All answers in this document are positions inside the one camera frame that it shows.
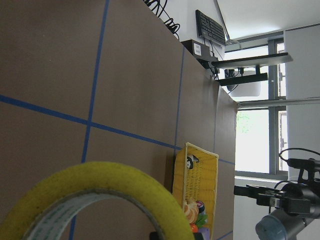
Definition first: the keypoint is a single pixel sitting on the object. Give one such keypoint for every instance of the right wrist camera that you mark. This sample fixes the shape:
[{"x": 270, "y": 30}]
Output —
[{"x": 312, "y": 166}]

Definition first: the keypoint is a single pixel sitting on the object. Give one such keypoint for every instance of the orange toy carrot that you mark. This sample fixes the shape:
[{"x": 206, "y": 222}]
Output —
[{"x": 202, "y": 219}]

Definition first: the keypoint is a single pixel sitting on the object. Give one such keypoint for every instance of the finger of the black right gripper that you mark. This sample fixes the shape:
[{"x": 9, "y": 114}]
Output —
[
  {"x": 261, "y": 189},
  {"x": 244, "y": 191}
]

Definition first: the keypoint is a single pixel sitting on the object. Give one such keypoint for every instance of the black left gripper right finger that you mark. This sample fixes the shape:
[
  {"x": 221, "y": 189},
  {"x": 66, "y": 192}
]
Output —
[{"x": 198, "y": 236}]

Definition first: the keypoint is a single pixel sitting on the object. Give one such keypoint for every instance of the yellow woven basket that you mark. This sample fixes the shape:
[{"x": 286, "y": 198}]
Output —
[{"x": 199, "y": 183}]

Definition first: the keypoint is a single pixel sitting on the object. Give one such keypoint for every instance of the black keyboard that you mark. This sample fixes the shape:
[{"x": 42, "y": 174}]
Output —
[{"x": 209, "y": 29}]

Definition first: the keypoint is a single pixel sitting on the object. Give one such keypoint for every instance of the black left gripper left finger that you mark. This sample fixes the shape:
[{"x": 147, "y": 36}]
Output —
[{"x": 154, "y": 235}]

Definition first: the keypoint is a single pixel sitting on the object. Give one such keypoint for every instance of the yellow tape roll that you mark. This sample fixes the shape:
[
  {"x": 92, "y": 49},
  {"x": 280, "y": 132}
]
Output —
[{"x": 140, "y": 203}]

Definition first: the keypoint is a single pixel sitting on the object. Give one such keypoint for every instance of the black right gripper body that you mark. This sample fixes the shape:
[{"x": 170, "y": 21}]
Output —
[{"x": 293, "y": 199}]

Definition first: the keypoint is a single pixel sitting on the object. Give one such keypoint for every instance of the panda figurine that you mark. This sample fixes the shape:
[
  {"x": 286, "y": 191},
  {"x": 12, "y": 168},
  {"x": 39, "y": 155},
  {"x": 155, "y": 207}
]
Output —
[{"x": 191, "y": 160}]

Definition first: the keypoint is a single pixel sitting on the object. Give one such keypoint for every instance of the toy croissant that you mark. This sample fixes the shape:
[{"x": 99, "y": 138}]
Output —
[{"x": 191, "y": 210}]

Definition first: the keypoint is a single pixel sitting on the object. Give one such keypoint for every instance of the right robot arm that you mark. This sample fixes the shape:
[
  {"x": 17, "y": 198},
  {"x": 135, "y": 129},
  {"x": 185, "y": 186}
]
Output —
[{"x": 278, "y": 225}]

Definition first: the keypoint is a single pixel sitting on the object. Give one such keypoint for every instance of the purple foam cube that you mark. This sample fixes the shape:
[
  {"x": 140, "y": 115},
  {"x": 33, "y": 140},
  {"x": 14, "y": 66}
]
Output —
[{"x": 205, "y": 232}]

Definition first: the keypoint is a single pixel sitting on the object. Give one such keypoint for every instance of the small black-capped bottle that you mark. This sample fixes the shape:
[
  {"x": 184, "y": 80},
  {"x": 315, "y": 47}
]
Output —
[{"x": 201, "y": 207}]

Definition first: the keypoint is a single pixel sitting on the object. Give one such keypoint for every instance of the black power box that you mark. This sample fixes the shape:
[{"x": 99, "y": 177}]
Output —
[{"x": 199, "y": 50}]

